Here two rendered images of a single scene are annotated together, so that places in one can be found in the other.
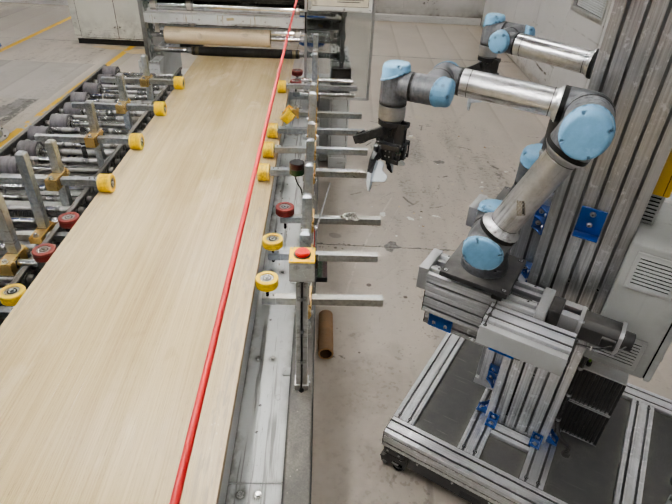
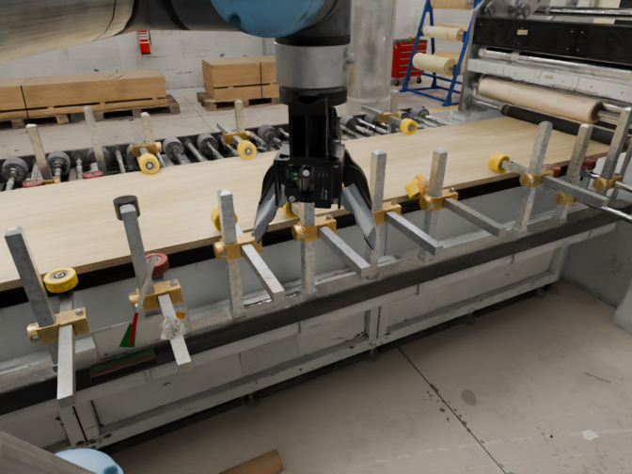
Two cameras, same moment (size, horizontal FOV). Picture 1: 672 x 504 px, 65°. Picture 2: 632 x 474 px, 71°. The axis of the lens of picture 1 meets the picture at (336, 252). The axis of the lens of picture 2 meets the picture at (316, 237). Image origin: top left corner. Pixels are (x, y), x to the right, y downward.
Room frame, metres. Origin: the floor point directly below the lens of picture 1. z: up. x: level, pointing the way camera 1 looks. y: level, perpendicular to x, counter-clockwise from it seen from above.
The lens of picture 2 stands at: (1.96, -0.99, 1.60)
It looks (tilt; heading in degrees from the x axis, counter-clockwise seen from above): 29 degrees down; 67
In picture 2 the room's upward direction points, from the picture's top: straight up
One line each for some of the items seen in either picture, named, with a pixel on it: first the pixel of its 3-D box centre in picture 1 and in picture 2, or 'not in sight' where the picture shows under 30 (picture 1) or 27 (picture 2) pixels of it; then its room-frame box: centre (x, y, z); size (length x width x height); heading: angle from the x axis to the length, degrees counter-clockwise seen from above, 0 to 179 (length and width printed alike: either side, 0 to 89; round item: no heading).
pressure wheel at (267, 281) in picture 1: (267, 289); not in sight; (1.47, 0.24, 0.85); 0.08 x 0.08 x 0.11
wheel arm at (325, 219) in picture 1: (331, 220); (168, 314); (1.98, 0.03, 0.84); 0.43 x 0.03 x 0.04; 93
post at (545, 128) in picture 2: (314, 90); (531, 181); (3.43, 0.19, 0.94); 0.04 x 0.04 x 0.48; 3
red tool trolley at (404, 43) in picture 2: not in sight; (402, 61); (7.20, 6.77, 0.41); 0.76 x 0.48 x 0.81; 7
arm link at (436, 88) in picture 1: (433, 88); not in sight; (1.40, -0.23, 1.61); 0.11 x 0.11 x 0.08; 67
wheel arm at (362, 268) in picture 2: (317, 149); (323, 231); (2.47, 0.12, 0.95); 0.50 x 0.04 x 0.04; 93
